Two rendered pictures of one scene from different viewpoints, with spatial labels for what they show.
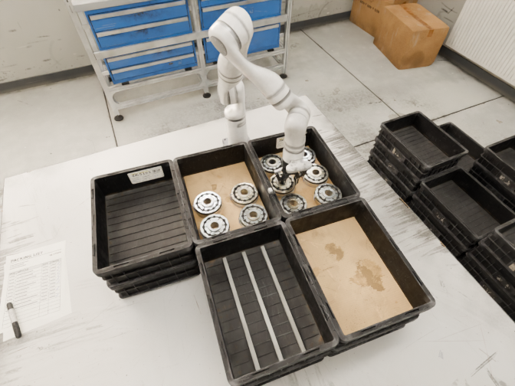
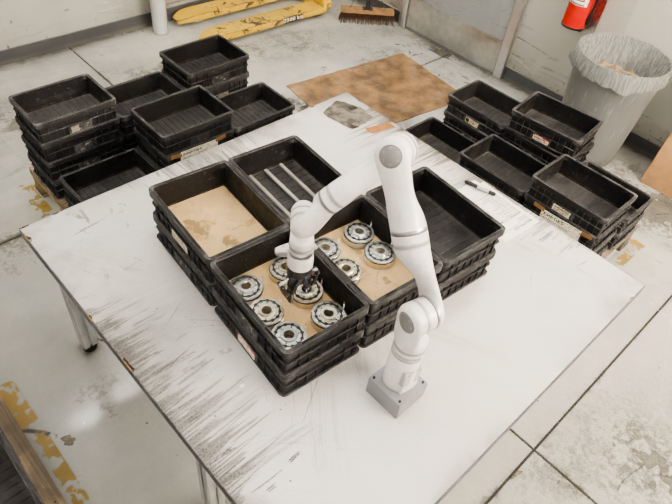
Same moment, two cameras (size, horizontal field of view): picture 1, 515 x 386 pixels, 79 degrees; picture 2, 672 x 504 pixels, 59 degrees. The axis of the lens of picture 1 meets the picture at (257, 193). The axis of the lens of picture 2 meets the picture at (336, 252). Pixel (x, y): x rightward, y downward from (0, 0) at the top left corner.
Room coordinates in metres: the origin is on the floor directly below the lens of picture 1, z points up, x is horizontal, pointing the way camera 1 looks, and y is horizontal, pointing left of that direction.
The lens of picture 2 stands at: (1.88, -0.52, 2.24)
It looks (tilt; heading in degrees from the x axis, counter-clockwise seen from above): 45 degrees down; 156
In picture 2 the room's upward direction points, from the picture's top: 8 degrees clockwise
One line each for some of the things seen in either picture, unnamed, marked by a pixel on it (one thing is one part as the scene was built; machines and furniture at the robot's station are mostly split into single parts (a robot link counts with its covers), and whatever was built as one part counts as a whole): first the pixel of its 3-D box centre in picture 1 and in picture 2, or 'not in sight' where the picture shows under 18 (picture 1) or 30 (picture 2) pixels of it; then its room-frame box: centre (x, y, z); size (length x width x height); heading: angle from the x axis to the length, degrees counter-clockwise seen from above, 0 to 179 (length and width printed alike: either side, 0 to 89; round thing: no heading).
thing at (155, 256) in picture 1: (139, 210); (433, 213); (0.60, 0.40, 0.92); 0.40 x 0.30 x 0.02; 19
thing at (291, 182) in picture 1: (282, 182); (306, 289); (0.77, -0.10, 0.86); 0.10 x 0.10 x 0.01
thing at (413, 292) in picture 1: (349, 266); (218, 220); (0.42, -0.29, 0.87); 0.40 x 0.30 x 0.11; 19
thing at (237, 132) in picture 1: (237, 130); (404, 361); (1.09, 0.09, 0.85); 0.09 x 0.09 x 0.17; 16
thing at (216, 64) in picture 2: not in sight; (206, 89); (-1.20, -0.07, 0.37); 0.40 x 0.30 x 0.45; 115
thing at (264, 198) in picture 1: (224, 197); (364, 258); (0.70, 0.12, 0.87); 0.40 x 0.30 x 0.11; 19
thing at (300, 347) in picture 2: (300, 168); (288, 286); (0.80, -0.16, 0.92); 0.40 x 0.30 x 0.02; 19
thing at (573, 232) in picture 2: not in sight; (556, 231); (0.35, 1.29, 0.41); 0.31 x 0.02 x 0.16; 24
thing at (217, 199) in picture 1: (207, 202); (380, 252); (0.68, 0.19, 0.86); 0.10 x 0.10 x 0.01
